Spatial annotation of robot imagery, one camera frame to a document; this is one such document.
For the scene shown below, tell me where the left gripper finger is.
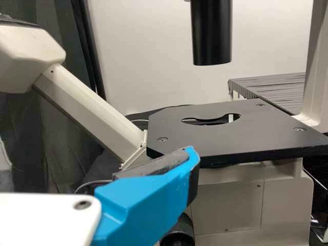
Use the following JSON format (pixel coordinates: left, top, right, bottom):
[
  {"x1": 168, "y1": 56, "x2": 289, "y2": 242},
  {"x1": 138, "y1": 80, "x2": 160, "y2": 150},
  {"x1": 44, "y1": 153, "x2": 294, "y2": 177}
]
[{"x1": 91, "y1": 145, "x2": 201, "y2": 246}]

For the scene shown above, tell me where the cream microscope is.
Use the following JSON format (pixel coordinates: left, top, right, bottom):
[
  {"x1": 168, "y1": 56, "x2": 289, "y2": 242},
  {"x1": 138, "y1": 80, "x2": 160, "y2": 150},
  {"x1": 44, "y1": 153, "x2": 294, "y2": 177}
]
[{"x1": 0, "y1": 0, "x2": 328, "y2": 246}]

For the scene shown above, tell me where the black platform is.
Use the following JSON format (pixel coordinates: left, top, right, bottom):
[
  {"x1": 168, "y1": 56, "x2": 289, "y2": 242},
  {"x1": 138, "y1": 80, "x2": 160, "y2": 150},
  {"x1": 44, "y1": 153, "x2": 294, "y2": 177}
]
[{"x1": 227, "y1": 72, "x2": 308, "y2": 116}]

